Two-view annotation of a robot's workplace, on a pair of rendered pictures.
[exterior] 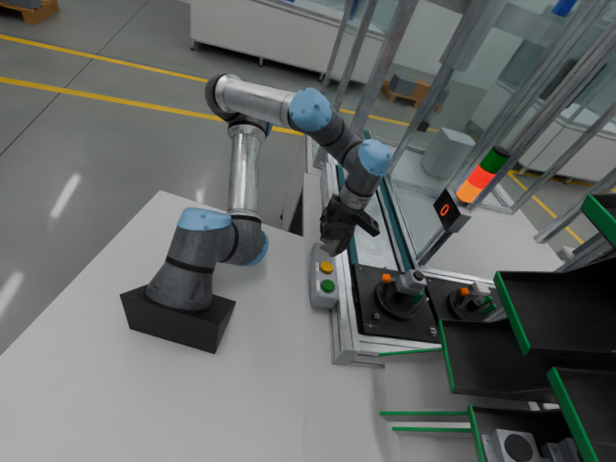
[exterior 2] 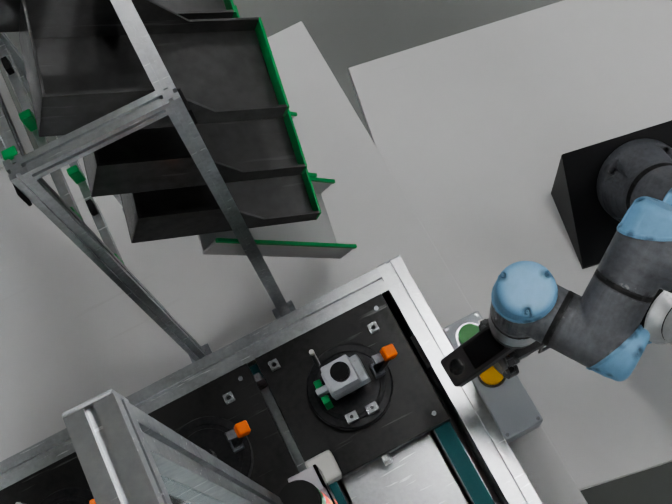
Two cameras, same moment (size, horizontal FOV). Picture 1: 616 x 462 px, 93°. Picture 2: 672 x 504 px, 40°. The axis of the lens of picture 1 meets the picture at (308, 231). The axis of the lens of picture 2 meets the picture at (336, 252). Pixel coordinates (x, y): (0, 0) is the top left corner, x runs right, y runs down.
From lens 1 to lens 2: 1.28 m
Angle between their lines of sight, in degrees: 69
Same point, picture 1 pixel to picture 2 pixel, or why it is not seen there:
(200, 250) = (654, 181)
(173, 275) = (656, 157)
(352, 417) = (347, 229)
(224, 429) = (481, 139)
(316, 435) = (381, 188)
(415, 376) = (303, 235)
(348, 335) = (400, 277)
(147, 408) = (567, 112)
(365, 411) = not seen: hidden behind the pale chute
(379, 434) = not seen: hidden behind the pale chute
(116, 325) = not seen: outside the picture
